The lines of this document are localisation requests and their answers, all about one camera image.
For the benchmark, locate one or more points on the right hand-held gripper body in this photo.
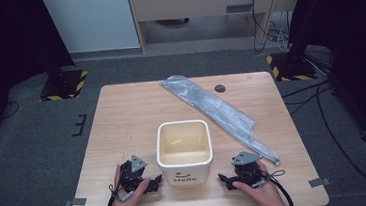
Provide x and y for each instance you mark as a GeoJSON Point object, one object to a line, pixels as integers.
{"type": "Point", "coordinates": [247, 171]}

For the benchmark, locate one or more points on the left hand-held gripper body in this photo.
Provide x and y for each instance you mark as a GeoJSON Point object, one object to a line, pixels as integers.
{"type": "Point", "coordinates": [131, 177]}

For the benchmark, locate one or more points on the cream plastic trash bin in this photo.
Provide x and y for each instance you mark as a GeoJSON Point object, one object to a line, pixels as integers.
{"type": "Point", "coordinates": [183, 143]}

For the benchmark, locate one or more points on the clear plastic trash bag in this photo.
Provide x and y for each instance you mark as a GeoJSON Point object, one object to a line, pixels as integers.
{"type": "Point", "coordinates": [211, 107]}

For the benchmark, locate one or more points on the person's right hand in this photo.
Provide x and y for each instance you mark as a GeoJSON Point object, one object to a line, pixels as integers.
{"type": "Point", "coordinates": [269, 199]}

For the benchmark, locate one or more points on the grey tape piece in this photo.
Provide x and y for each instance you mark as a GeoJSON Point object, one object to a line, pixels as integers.
{"type": "Point", "coordinates": [76, 202]}
{"type": "Point", "coordinates": [319, 182]}

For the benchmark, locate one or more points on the black striped stand base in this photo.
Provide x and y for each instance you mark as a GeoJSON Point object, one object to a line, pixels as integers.
{"type": "Point", "coordinates": [290, 68]}
{"type": "Point", "coordinates": [65, 86]}

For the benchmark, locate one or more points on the light wooden desk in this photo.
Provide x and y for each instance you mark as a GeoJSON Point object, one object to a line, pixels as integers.
{"type": "Point", "coordinates": [189, 2]}

